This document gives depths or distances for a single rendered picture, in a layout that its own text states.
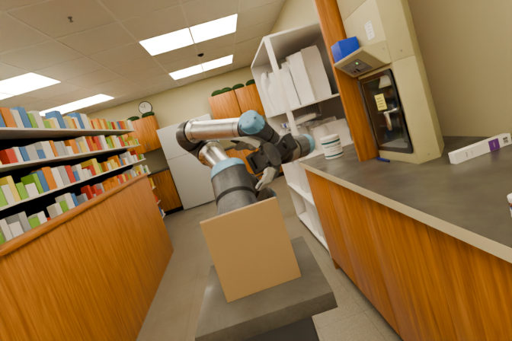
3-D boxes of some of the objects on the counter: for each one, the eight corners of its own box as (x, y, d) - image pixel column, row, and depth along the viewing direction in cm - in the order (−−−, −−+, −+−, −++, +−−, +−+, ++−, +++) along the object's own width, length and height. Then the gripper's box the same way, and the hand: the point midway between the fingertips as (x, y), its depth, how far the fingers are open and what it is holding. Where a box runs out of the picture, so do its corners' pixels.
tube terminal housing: (420, 144, 161) (384, 9, 154) (468, 147, 129) (427, -23, 122) (379, 157, 159) (342, 22, 152) (419, 164, 127) (373, -8, 120)
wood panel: (433, 135, 170) (371, -105, 157) (436, 135, 168) (373, -110, 155) (359, 161, 166) (288, -84, 153) (361, 161, 163) (289, -88, 150)
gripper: (287, 186, 91) (247, 207, 76) (258, 134, 95) (214, 144, 80) (307, 175, 86) (267, 195, 71) (275, 119, 89) (231, 128, 74)
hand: (244, 164), depth 73 cm, fingers open, 14 cm apart
